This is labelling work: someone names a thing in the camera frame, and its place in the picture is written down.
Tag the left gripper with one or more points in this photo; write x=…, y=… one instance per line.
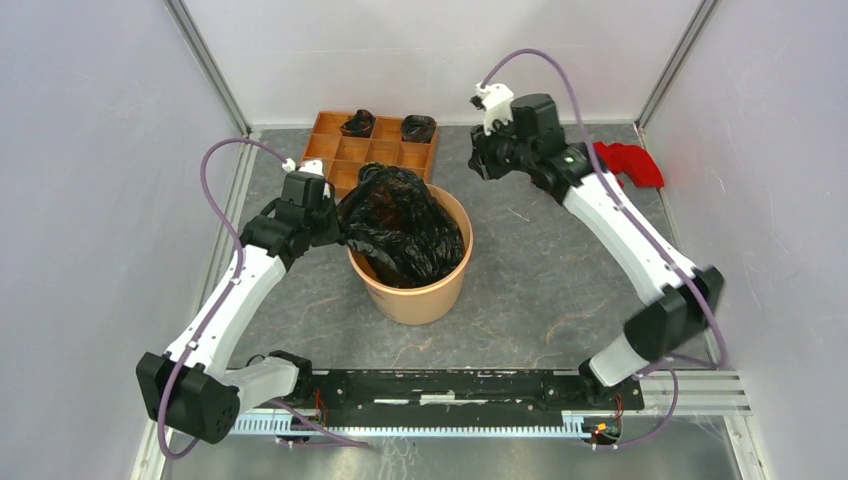
x=334, y=234

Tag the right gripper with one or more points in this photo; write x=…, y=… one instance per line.
x=479, y=158

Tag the black plastic trash bag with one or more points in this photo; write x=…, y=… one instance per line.
x=392, y=219

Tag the orange plastic trash bin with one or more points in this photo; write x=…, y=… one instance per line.
x=419, y=306

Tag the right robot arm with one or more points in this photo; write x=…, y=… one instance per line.
x=678, y=296

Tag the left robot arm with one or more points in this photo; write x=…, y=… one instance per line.
x=190, y=387

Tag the orange compartment tray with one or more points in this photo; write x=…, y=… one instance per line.
x=342, y=155

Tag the rolled black bag top-right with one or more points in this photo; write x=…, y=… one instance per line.
x=418, y=129

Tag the rolled black bag top-left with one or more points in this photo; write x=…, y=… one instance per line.
x=359, y=125

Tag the red cloth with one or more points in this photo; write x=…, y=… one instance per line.
x=633, y=161

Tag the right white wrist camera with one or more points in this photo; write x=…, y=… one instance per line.
x=494, y=100

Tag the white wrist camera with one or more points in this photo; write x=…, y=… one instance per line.
x=494, y=100
x=296, y=176

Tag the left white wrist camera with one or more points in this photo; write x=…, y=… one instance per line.
x=296, y=176

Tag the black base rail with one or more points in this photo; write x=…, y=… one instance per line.
x=455, y=398

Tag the right aluminium frame post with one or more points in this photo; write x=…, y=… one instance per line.
x=675, y=63

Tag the aluminium frame post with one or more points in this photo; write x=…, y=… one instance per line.
x=191, y=33
x=675, y=63

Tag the left aluminium frame post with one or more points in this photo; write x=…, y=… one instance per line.
x=191, y=33

